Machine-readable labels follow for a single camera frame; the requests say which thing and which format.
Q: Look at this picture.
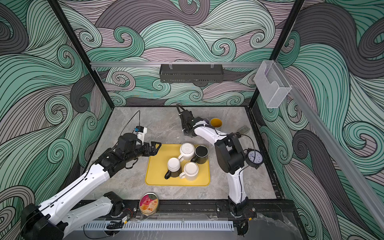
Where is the black ceramic mug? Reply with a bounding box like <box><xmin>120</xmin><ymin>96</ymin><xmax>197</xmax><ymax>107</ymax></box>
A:
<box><xmin>191</xmin><ymin>145</ymin><xmax>209</xmax><ymax>165</ymax></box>

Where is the black alarm clock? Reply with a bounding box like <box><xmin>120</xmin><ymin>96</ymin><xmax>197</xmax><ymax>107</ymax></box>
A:
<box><xmin>246</xmin><ymin>149</ymin><xmax>264</xmax><ymax>169</ymax></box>

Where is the white-base black handle mug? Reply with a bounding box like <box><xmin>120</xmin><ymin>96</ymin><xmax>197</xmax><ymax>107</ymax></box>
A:
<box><xmin>165</xmin><ymin>158</ymin><xmax>182</xmax><ymax>180</ymax></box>

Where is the white slotted cable duct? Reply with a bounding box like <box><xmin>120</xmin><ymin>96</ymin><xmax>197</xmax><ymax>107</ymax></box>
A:
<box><xmin>80</xmin><ymin>220</ymin><xmax>235</xmax><ymax>232</ymax></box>

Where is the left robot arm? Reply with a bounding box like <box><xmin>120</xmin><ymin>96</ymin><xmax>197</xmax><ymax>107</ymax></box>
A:
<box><xmin>21</xmin><ymin>133</ymin><xmax>162</xmax><ymax>240</ymax></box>

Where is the white ceramic mug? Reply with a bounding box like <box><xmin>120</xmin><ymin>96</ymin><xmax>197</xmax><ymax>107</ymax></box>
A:
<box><xmin>179</xmin><ymin>162</ymin><xmax>199</xmax><ymax>181</ymax></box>

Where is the aluminium wall rail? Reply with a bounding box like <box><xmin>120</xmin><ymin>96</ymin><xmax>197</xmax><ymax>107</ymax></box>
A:
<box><xmin>90</xmin><ymin>61</ymin><xmax>262</xmax><ymax>69</ymax></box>

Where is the clear plastic wall bin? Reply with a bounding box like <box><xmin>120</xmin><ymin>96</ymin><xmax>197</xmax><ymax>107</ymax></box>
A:
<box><xmin>254</xmin><ymin>61</ymin><xmax>292</xmax><ymax>109</ymax></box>

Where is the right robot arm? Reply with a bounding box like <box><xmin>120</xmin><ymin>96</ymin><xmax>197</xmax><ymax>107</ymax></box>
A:
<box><xmin>176</xmin><ymin>104</ymin><xmax>249</xmax><ymax>217</ymax></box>

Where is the white ribbed-base mug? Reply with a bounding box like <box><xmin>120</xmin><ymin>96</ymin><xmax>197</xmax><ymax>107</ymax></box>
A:
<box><xmin>178</xmin><ymin>143</ymin><xmax>195</xmax><ymax>162</ymax></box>

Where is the round colourful tin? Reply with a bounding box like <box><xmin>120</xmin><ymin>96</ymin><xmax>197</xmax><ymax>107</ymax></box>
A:
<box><xmin>139</xmin><ymin>193</ymin><xmax>160</xmax><ymax>216</ymax></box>

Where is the blue butterfly mug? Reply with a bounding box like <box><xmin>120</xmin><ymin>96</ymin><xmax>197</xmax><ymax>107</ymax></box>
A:
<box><xmin>210</xmin><ymin>118</ymin><xmax>223</xmax><ymax>129</ymax></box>

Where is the black wall shelf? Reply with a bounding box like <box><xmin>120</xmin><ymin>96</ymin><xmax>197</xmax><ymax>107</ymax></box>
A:
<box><xmin>160</xmin><ymin>65</ymin><xmax>224</xmax><ymax>84</ymax></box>

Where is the glass jar black lid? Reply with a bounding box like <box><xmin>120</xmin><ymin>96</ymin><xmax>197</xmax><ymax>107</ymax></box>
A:
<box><xmin>237</xmin><ymin>126</ymin><xmax>250</xmax><ymax>135</ymax></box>

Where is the yellow plastic tray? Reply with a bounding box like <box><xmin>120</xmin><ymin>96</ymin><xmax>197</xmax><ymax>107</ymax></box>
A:
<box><xmin>145</xmin><ymin>144</ymin><xmax>211</xmax><ymax>187</ymax></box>

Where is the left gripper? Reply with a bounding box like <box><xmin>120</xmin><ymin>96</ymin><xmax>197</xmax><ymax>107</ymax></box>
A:
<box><xmin>125</xmin><ymin>141</ymin><xmax>162</xmax><ymax>164</ymax></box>

